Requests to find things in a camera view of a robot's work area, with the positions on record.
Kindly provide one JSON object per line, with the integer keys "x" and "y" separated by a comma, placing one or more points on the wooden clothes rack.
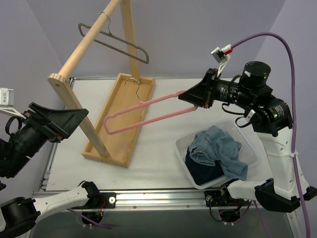
{"x": 113, "y": 149}

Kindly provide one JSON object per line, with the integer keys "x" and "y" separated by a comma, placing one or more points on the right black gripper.
{"x": 210, "y": 89}

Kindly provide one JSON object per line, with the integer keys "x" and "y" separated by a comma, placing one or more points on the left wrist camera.
{"x": 7, "y": 103}

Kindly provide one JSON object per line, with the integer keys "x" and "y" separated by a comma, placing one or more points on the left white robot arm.
{"x": 19, "y": 213}

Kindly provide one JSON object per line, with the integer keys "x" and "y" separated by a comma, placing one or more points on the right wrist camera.
{"x": 222, "y": 56}

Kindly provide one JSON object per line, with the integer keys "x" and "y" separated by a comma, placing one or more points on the white plastic basket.
{"x": 247, "y": 154}

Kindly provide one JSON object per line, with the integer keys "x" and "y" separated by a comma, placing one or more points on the pink hanger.
{"x": 143, "y": 114}

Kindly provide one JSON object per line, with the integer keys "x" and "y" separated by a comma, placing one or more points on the aluminium rail frame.
{"x": 155, "y": 199}

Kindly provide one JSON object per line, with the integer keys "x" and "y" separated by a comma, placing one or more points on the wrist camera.
{"x": 222, "y": 56}
{"x": 7, "y": 103}

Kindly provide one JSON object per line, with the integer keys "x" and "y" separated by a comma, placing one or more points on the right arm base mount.
{"x": 225, "y": 209}

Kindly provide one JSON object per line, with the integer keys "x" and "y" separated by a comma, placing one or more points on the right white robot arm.
{"x": 271, "y": 119}

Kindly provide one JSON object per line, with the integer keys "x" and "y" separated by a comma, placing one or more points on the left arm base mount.
{"x": 95, "y": 209}

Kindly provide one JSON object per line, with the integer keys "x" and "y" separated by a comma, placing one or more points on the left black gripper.
{"x": 44, "y": 125}

